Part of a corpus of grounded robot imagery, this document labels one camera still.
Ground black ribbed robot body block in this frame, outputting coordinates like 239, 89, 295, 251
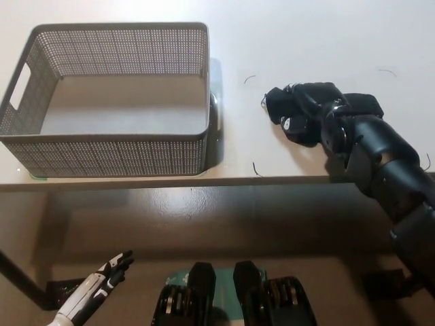
151, 261, 218, 326
232, 260, 317, 326

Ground black table leg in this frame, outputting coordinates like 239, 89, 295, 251
0, 249, 47, 307

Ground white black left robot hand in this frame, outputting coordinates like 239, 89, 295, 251
56, 250, 135, 321

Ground black fabric pencil case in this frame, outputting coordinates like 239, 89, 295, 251
262, 86, 385, 145

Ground grey perforated plastic basket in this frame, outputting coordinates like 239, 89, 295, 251
0, 22, 211, 178

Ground black robot legs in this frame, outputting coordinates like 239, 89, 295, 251
164, 266, 266, 322

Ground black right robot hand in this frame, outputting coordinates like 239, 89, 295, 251
279, 80, 351, 147

